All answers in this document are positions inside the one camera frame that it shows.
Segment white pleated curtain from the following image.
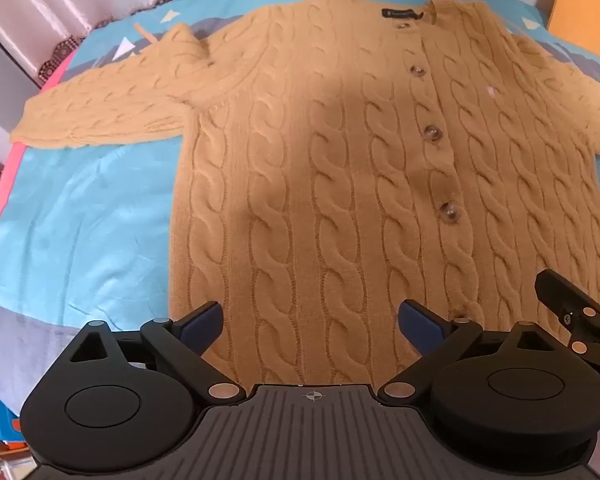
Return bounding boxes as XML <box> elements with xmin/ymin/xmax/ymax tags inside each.
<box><xmin>0</xmin><ymin>0</ymin><xmax>236</xmax><ymax>86</ymax></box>

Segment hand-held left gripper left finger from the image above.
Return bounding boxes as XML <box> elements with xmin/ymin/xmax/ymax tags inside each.
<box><xmin>69</xmin><ymin>301</ymin><xmax>248</xmax><ymax>407</ymax></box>

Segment mustard cable-knit cardigan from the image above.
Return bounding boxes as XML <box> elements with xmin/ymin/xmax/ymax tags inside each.
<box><xmin>9</xmin><ymin>0</ymin><xmax>600</xmax><ymax>388</ymax></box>

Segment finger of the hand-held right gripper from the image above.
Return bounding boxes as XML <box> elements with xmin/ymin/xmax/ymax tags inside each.
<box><xmin>535</xmin><ymin>269</ymin><xmax>600</xmax><ymax>397</ymax></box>

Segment pink mattress edge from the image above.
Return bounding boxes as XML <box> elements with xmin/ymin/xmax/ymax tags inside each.
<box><xmin>0</xmin><ymin>50</ymin><xmax>81</xmax><ymax>361</ymax></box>

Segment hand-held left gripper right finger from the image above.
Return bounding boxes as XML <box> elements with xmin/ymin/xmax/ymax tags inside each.
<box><xmin>377</xmin><ymin>299</ymin><xmax>562</xmax><ymax>407</ymax></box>

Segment blue and grey printed bedsheet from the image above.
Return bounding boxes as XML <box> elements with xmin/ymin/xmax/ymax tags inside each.
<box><xmin>0</xmin><ymin>0</ymin><xmax>600</xmax><ymax>441</ymax></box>

